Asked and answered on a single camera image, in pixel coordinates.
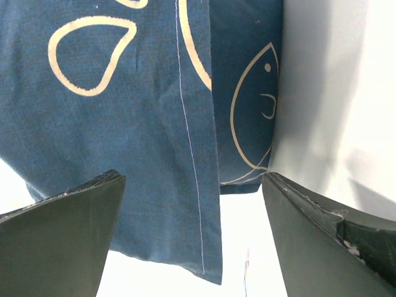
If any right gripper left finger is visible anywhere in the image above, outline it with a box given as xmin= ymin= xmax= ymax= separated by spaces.
xmin=1 ymin=170 xmax=126 ymax=297

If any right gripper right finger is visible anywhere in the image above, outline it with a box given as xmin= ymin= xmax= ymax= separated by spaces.
xmin=262 ymin=173 xmax=395 ymax=296

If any white pillow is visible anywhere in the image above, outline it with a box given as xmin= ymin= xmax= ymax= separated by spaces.
xmin=270 ymin=0 xmax=395 ymax=220

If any dark blue embroidered pillowcase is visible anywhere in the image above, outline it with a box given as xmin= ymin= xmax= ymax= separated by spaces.
xmin=1 ymin=1 xmax=283 ymax=285

